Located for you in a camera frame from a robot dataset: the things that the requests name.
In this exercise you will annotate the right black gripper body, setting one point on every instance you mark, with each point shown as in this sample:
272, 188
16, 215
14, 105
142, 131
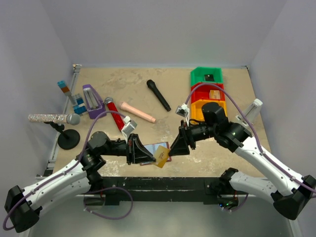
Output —
197, 132

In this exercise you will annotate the left aluminium frame rail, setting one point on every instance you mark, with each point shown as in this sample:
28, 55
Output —
53, 155

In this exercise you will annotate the pink microphone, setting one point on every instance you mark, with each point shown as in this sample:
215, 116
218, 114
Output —
126, 107

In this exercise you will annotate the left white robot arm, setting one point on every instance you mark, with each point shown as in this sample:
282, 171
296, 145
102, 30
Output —
24, 205

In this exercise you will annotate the red microphone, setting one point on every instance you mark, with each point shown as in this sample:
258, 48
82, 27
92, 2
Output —
112, 107

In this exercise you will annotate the black microphone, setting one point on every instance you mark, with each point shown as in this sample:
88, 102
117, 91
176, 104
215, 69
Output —
152, 86

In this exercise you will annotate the blue toy brick tower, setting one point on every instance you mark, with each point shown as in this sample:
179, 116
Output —
76, 100

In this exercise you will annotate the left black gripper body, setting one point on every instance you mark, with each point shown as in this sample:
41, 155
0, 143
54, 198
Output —
120, 148

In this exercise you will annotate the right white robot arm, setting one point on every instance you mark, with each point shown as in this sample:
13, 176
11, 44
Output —
288, 191

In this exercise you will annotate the white metronome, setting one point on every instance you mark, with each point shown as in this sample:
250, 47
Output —
251, 113

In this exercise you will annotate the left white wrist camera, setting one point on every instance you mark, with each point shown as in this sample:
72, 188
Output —
128, 128

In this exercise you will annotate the tan card in red bin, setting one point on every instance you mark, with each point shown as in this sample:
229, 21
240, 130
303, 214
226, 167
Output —
215, 95

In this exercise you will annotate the glitter silver microphone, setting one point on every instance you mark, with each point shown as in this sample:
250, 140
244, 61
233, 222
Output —
72, 119

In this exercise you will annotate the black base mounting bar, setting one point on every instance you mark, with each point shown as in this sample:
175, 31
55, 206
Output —
166, 189

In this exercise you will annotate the black microphone stand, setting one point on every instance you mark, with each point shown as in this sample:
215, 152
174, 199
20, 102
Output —
67, 139

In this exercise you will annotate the purple metronome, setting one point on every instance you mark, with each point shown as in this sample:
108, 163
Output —
94, 102

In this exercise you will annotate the black card in green bin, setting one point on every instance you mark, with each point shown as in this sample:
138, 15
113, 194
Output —
209, 77

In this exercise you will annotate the red leather card holder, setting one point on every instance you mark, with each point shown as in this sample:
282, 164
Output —
152, 149

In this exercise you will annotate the yellow storage bin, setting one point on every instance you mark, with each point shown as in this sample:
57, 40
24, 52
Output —
196, 112

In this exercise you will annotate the green storage bin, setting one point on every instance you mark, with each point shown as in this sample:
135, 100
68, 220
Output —
197, 75

